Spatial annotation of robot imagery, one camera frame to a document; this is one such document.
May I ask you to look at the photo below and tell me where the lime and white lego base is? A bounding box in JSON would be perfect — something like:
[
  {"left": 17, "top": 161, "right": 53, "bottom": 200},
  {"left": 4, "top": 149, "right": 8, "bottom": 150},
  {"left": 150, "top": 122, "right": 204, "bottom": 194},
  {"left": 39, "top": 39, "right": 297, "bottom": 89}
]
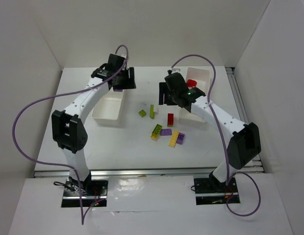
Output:
[{"left": 149, "top": 104, "right": 158, "bottom": 119}]

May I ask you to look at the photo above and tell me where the small lime green lego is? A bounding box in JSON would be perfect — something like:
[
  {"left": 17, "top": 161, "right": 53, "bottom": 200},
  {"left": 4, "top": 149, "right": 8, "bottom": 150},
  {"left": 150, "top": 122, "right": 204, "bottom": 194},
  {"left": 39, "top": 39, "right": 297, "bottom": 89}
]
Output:
[{"left": 138, "top": 110, "right": 147, "bottom": 117}]

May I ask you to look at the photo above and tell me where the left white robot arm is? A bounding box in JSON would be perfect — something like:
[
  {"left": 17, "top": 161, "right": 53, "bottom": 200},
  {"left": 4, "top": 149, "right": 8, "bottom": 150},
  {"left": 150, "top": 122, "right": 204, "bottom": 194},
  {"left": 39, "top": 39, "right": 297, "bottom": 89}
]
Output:
[{"left": 51, "top": 54, "right": 135, "bottom": 191}]

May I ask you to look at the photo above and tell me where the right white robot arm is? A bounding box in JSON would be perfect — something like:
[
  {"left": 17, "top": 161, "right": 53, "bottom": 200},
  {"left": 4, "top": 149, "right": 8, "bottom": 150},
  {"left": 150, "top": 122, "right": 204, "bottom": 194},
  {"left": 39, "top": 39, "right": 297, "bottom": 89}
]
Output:
[{"left": 159, "top": 72, "right": 261, "bottom": 188}]

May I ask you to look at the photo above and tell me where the red slope lego brick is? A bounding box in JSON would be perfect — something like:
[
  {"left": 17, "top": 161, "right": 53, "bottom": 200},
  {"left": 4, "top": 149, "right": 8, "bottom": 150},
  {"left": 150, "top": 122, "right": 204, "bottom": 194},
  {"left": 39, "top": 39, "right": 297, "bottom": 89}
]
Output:
[{"left": 186, "top": 79, "right": 197, "bottom": 88}]

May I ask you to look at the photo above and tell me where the red tall lego brick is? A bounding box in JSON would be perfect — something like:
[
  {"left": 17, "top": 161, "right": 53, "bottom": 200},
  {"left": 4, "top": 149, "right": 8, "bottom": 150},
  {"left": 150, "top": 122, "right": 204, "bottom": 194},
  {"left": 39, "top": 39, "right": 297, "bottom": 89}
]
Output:
[{"left": 167, "top": 113, "right": 174, "bottom": 127}]

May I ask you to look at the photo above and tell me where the right white divided container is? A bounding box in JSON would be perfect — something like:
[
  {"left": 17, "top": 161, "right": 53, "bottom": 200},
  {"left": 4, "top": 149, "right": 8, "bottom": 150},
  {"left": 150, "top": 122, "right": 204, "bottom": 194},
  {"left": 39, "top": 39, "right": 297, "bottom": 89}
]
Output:
[{"left": 178, "top": 67, "right": 211, "bottom": 127}]

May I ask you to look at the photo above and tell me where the white divided container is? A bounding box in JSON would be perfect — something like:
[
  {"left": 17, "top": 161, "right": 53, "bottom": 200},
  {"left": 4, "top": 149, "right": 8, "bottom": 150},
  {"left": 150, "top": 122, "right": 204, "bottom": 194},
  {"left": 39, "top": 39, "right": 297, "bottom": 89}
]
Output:
[
  {"left": 178, "top": 67, "right": 211, "bottom": 127},
  {"left": 92, "top": 90, "right": 125, "bottom": 126}
]

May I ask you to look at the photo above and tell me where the left white divided container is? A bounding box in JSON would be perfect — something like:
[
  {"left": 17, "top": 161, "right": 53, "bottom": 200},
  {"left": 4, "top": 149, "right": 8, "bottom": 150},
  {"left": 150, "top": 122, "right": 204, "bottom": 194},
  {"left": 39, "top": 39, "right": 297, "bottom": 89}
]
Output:
[{"left": 92, "top": 90, "right": 125, "bottom": 126}]

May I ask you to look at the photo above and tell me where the purple flat lego plate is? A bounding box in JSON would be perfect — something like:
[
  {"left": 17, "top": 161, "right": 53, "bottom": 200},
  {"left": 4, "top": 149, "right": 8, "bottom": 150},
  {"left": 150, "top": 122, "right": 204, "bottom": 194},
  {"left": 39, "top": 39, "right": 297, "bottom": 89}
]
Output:
[{"left": 160, "top": 128, "right": 172, "bottom": 136}]

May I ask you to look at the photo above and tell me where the purple square lego brick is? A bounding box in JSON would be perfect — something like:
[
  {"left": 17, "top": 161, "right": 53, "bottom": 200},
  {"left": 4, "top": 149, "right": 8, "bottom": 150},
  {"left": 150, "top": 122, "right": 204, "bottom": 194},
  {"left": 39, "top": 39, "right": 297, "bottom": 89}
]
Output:
[{"left": 176, "top": 133, "right": 185, "bottom": 144}]

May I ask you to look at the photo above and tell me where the yellow long lego plate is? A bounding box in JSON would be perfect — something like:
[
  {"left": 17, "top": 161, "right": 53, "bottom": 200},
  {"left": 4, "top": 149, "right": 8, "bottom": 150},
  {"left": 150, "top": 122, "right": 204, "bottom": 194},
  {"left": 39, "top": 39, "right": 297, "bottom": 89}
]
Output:
[{"left": 168, "top": 130, "right": 179, "bottom": 147}]

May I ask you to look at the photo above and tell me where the aluminium front rail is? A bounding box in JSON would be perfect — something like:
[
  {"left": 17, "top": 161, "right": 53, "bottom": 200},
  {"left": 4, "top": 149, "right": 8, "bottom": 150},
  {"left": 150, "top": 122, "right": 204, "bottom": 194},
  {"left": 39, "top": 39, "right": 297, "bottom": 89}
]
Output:
[{"left": 34, "top": 165, "right": 265, "bottom": 178}]

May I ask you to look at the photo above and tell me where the aluminium rail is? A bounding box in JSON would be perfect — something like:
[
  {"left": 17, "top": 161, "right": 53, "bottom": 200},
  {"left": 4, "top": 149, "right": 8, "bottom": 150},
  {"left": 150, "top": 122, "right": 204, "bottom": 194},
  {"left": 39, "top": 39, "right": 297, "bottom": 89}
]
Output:
[
  {"left": 225, "top": 66, "right": 263, "bottom": 167},
  {"left": 34, "top": 165, "right": 265, "bottom": 178}
]

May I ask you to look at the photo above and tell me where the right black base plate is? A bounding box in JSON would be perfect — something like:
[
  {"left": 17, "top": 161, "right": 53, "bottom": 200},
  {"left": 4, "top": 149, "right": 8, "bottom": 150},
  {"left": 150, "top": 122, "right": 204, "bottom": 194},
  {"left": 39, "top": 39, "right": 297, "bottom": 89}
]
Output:
[{"left": 190, "top": 178, "right": 240, "bottom": 205}]

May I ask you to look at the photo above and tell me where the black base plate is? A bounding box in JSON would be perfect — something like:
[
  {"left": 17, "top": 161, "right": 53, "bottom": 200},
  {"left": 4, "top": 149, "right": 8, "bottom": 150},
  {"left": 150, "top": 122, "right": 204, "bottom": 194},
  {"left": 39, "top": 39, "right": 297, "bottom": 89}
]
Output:
[
  {"left": 190, "top": 178, "right": 240, "bottom": 205},
  {"left": 61, "top": 179, "right": 108, "bottom": 208}
]

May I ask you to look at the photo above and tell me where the aluminium right side rail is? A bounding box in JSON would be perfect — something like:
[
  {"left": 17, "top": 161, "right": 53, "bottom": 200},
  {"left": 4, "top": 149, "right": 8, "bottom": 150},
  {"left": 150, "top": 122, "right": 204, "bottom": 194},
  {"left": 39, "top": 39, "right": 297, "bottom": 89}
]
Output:
[{"left": 225, "top": 66, "right": 263, "bottom": 167}]

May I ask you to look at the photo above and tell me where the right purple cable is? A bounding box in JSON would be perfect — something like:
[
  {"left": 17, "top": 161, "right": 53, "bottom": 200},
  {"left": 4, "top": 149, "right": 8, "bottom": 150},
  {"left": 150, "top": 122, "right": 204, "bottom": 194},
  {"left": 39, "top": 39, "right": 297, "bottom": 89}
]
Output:
[{"left": 170, "top": 54, "right": 261, "bottom": 217}]

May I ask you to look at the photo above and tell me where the purple cable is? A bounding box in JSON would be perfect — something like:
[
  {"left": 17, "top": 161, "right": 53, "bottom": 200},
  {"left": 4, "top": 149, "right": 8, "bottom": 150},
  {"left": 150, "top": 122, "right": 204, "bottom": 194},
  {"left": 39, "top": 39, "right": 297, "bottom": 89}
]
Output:
[
  {"left": 170, "top": 54, "right": 261, "bottom": 217},
  {"left": 12, "top": 45, "right": 129, "bottom": 225}
]

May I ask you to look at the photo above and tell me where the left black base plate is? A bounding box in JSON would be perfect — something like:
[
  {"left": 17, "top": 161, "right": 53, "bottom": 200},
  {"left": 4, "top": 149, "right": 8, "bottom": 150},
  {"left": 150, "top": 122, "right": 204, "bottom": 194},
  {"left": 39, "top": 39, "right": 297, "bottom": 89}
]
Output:
[{"left": 61, "top": 179, "right": 108, "bottom": 208}]

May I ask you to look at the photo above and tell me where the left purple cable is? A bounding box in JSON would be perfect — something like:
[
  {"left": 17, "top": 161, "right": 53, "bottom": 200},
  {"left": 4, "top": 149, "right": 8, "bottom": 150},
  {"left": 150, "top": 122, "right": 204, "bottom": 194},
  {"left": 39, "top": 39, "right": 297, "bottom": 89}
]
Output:
[{"left": 12, "top": 45, "right": 129, "bottom": 225}]

